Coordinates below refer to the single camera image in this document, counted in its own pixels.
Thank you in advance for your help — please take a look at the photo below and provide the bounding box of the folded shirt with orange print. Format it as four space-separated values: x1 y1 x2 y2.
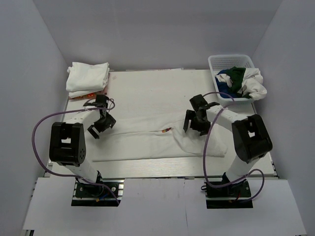
68 85 108 99

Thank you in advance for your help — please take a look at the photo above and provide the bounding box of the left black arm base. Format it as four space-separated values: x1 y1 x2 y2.
71 180 124 207

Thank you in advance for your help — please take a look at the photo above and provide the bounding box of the top folded white shirt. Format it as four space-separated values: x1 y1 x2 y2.
66 62 109 92

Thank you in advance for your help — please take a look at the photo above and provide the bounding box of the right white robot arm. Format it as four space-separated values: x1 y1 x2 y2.
183 94 273 196

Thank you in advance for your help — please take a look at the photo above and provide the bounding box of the white graphic print t shirt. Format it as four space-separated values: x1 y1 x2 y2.
86 112 227 162

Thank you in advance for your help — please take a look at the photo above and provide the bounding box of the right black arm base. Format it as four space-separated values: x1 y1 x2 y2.
201 180 253 209

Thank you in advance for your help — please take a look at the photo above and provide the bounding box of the blue t shirt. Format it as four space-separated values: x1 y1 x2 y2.
215 69 242 98

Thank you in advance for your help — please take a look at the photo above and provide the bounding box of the white plastic basket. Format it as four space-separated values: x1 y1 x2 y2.
208 54 258 106

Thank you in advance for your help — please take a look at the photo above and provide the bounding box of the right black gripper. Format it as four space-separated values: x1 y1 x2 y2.
183 110 211 136

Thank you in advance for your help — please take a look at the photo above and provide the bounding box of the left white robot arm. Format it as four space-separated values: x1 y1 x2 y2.
49 94 116 196

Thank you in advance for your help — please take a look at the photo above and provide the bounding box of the dark green t shirt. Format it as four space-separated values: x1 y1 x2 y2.
226 67 250 99

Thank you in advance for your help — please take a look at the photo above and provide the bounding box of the plain white t shirt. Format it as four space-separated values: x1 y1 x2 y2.
220 68 267 100

